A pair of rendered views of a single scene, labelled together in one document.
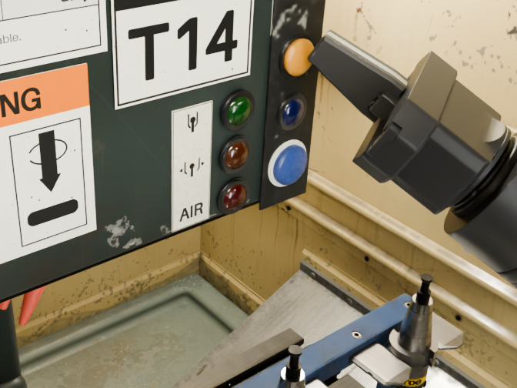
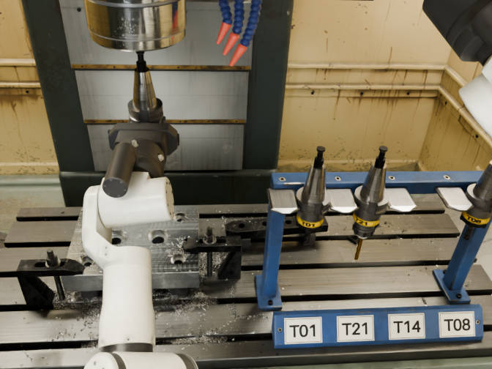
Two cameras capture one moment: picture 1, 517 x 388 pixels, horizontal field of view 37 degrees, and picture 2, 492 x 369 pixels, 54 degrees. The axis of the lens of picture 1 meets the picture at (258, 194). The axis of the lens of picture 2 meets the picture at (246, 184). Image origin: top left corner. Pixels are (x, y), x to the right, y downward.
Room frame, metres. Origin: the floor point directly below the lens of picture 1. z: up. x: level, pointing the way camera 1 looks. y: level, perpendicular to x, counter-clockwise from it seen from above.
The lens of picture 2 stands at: (-0.09, -0.28, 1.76)
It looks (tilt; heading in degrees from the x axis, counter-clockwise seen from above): 36 degrees down; 36
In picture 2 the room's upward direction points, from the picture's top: 3 degrees clockwise
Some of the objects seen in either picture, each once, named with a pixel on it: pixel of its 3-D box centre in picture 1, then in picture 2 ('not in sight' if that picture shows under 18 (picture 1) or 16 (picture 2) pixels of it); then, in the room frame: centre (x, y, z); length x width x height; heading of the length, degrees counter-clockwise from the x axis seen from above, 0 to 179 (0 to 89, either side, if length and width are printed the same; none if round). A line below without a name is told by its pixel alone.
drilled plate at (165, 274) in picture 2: not in sight; (137, 244); (0.44, 0.40, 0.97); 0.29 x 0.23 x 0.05; 132
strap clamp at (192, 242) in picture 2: not in sight; (212, 252); (0.52, 0.24, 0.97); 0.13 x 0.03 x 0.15; 132
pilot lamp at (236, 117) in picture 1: (238, 110); not in sight; (0.46, 0.02, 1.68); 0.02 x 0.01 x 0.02; 132
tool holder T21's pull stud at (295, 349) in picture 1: (294, 362); (381, 156); (0.63, -0.05, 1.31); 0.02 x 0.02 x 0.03
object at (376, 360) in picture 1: (384, 366); (455, 199); (0.74, -0.17, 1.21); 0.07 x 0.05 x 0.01; 42
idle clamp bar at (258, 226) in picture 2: not in sight; (275, 232); (0.72, 0.20, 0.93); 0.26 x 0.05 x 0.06; 137
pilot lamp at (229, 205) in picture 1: (234, 196); not in sight; (0.46, 0.02, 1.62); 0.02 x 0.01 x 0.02; 132
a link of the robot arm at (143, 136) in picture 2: not in sight; (140, 152); (0.37, 0.27, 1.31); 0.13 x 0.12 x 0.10; 130
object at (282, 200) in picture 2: not in sight; (282, 201); (0.52, 0.07, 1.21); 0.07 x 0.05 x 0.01; 42
